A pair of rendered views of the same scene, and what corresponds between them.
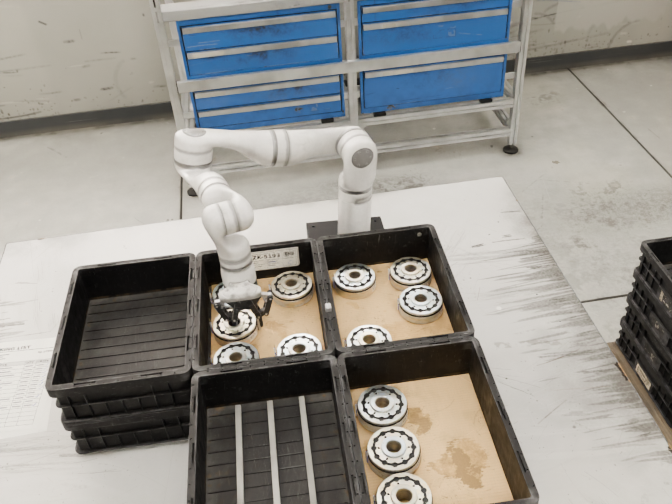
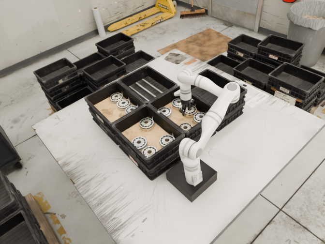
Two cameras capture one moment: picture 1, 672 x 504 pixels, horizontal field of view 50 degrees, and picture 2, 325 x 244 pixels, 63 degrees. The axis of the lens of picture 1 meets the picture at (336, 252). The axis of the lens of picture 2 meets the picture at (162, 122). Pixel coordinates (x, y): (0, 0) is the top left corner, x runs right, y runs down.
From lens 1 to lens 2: 239 cm
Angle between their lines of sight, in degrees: 92
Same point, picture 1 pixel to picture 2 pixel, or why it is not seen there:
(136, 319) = not seen: hidden behind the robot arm
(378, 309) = (153, 139)
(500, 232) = (137, 236)
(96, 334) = not seen: hidden behind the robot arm
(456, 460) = (109, 112)
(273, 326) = (181, 119)
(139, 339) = (214, 99)
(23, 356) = (253, 99)
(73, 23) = not seen: outside the picture
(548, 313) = (102, 194)
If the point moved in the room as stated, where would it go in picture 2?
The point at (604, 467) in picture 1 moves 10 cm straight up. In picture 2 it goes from (76, 148) to (71, 139)
